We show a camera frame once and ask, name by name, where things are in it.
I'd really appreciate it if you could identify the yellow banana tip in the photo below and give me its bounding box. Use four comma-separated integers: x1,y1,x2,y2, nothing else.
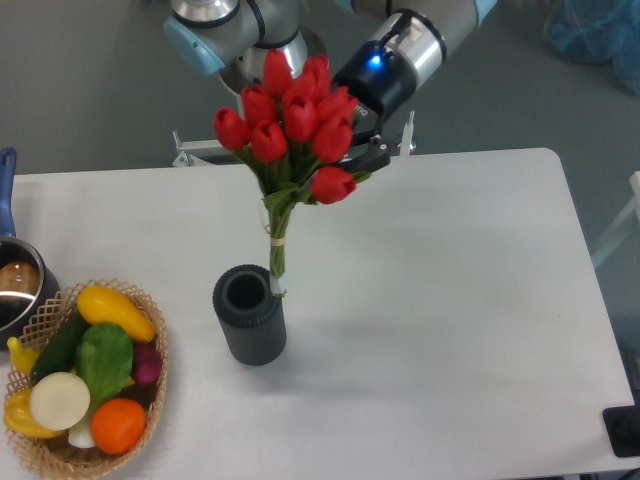
6,337,39,376

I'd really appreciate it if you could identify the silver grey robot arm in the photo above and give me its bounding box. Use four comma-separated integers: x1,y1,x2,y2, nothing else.
164,1,494,173

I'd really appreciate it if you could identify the yellow squash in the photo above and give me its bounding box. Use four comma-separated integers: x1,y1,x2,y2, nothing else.
76,285,156,343

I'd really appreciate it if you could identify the yellow bell pepper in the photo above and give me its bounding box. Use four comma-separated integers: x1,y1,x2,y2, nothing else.
3,388,64,439

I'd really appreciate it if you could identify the white round onion slice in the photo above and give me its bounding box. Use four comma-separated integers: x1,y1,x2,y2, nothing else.
29,372,90,431

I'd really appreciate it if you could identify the purple red onion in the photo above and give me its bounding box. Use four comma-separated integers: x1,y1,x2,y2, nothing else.
131,344,163,385

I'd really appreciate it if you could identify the dark grey ribbed vase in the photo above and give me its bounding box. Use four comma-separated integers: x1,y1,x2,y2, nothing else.
212,264,287,366

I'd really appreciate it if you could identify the white frame at right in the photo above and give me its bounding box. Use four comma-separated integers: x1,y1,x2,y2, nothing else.
591,171,639,269

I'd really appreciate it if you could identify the green lettuce leaf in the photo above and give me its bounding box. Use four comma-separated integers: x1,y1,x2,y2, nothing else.
75,322,134,414

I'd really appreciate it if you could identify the black device at table edge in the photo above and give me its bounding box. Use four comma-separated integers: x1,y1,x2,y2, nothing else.
602,405,639,458

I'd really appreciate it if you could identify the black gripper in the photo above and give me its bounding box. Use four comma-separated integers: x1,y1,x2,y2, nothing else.
333,41,417,174

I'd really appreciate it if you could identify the green cucumber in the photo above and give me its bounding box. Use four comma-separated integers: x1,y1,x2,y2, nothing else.
29,310,89,385

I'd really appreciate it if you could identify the blue plastic bag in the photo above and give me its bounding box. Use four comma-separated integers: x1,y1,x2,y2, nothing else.
544,1,639,94

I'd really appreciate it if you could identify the red tulip bouquet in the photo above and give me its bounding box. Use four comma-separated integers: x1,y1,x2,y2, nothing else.
213,49,370,297

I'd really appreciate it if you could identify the orange fruit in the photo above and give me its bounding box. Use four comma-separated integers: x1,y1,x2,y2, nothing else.
91,398,146,454

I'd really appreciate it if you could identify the blue handled saucepan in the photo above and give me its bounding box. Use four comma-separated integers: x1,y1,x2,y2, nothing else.
1,147,59,352

